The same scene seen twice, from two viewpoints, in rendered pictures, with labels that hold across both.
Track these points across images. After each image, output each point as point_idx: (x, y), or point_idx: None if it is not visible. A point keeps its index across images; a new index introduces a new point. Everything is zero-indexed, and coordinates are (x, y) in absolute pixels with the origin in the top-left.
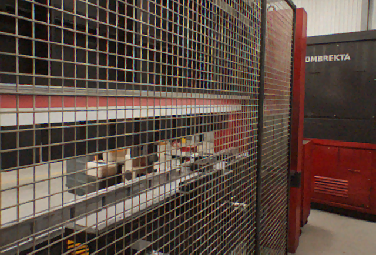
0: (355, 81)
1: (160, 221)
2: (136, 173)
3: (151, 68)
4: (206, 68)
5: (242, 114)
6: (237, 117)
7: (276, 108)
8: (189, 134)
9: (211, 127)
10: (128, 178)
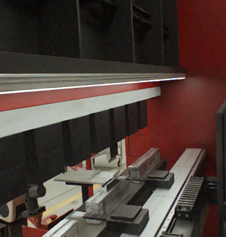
0: None
1: None
2: (15, 204)
3: None
4: (119, 25)
5: (162, 100)
6: (155, 106)
7: (211, 88)
8: (96, 149)
9: (127, 127)
10: (3, 213)
